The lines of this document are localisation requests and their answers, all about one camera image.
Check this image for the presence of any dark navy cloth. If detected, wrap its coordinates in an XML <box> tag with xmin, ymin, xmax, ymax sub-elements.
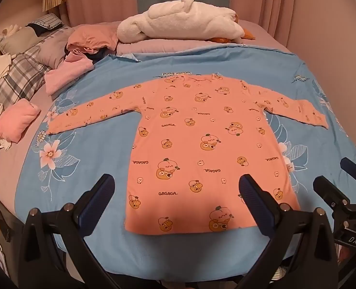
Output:
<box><xmin>65</xmin><ymin>46</ymin><xmax>115</xmax><ymax>62</ymax></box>

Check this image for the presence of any folded pink cloth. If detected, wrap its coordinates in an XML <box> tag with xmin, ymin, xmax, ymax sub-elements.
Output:
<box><xmin>0</xmin><ymin>99</ymin><xmax>41</xmax><ymax>143</ymax></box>

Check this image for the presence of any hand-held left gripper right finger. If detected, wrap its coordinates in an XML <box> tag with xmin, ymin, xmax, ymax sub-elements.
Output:
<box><xmin>235</xmin><ymin>174</ymin><xmax>339</xmax><ymax>289</ymax></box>

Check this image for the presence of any light pink garment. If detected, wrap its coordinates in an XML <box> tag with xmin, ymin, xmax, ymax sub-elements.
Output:
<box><xmin>44</xmin><ymin>51</ymin><xmax>94</xmax><ymax>94</ymax></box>

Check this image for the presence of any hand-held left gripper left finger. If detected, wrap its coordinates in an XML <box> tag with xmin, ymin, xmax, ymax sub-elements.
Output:
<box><xmin>18</xmin><ymin>174</ymin><xmax>121</xmax><ymax>289</ymax></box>

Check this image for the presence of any orange cartoon print shirt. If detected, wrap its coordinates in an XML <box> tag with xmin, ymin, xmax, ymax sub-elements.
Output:
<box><xmin>47</xmin><ymin>74</ymin><xmax>329</xmax><ymax>235</ymax></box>

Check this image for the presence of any salmon garment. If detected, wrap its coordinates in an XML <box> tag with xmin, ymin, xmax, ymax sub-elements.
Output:
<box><xmin>67</xmin><ymin>24</ymin><xmax>120</xmax><ymax>52</ymax></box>

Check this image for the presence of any orange plush toy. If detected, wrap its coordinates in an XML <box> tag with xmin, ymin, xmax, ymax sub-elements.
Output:
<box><xmin>211</xmin><ymin>14</ymin><xmax>256</xmax><ymax>44</ymax></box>

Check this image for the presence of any blue checked cloth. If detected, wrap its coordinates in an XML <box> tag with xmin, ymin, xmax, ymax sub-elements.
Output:
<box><xmin>27</xmin><ymin>13</ymin><xmax>61</xmax><ymax>31</ymax></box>

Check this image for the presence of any blue floral blanket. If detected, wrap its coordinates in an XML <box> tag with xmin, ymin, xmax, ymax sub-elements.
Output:
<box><xmin>15</xmin><ymin>44</ymin><xmax>356</xmax><ymax>280</ymax></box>

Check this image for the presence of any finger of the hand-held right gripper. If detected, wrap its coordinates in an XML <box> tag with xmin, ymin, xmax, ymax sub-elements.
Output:
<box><xmin>313</xmin><ymin>176</ymin><xmax>351</xmax><ymax>217</ymax></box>
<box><xmin>340</xmin><ymin>157</ymin><xmax>356</xmax><ymax>193</ymax></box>

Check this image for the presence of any grey plaid quilt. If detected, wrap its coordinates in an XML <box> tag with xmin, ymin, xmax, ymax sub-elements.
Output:
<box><xmin>0</xmin><ymin>26</ymin><xmax>70</xmax><ymax>157</ymax></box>

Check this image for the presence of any white fluffy blanket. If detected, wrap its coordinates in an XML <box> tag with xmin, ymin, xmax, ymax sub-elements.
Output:
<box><xmin>117</xmin><ymin>0</ymin><xmax>245</xmax><ymax>41</ymax></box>

